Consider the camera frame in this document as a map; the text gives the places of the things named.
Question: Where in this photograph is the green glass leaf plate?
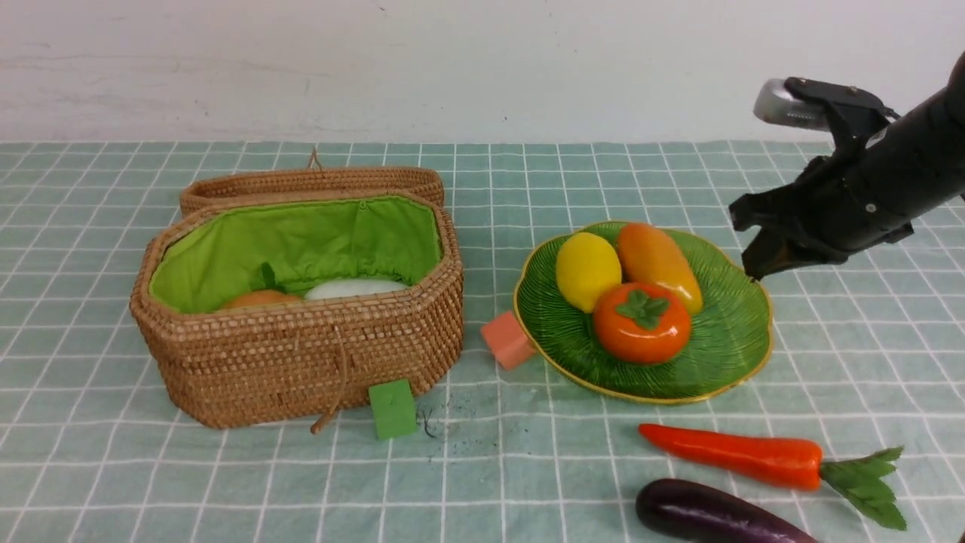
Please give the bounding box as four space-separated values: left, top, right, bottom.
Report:
513 229 774 405

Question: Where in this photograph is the woven rattan basket lid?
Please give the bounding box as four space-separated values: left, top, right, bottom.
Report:
179 151 446 216

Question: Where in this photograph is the dark purple eggplant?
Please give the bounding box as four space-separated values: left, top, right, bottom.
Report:
635 478 817 542

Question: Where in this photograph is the green foam cube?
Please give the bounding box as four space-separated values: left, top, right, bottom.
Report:
368 379 419 441

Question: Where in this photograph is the pink foam cube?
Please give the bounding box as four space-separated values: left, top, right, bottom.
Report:
480 311 537 371

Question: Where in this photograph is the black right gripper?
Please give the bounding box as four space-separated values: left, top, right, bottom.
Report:
728 144 936 281

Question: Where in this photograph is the orange carrot with green top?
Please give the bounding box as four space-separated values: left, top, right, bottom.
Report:
638 423 908 532

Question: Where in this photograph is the woven rattan basket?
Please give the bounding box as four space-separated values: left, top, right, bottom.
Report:
130 189 464 432

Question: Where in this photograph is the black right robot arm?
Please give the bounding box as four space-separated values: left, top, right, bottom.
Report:
728 59 964 281

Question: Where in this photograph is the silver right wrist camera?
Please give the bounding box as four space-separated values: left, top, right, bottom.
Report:
752 78 830 133

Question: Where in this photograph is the yellow lemon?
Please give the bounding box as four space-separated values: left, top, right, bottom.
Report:
556 232 623 314

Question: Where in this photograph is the orange persimmon with green calyx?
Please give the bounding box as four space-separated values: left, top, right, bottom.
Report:
593 282 692 367

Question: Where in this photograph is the orange onion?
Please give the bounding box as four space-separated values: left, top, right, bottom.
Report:
220 289 303 310

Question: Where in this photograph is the yellow orange mango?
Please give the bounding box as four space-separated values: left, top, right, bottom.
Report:
616 222 703 316

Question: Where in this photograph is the white radish with green leaves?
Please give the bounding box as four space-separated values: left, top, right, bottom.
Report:
258 262 409 300

